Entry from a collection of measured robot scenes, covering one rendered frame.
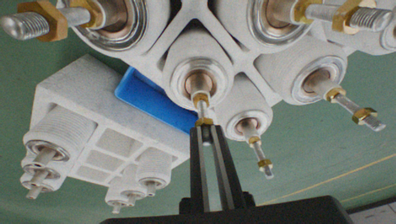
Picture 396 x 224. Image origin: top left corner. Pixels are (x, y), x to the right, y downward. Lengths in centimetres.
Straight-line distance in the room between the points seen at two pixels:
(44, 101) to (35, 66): 25
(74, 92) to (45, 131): 9
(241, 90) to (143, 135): 26
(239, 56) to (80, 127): 35
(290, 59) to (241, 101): 9
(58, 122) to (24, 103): 43
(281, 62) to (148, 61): 21
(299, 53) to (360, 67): 55
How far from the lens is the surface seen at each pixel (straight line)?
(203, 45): 17
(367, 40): 28
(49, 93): 38
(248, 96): 23
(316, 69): 23
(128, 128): 36
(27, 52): 62
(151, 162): 40
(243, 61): 26
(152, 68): 25
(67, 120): 37
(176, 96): 18
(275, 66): 24
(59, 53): 56
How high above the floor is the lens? 40
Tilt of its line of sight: 49 degrees down
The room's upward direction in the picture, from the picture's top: 174 degrees clockwise
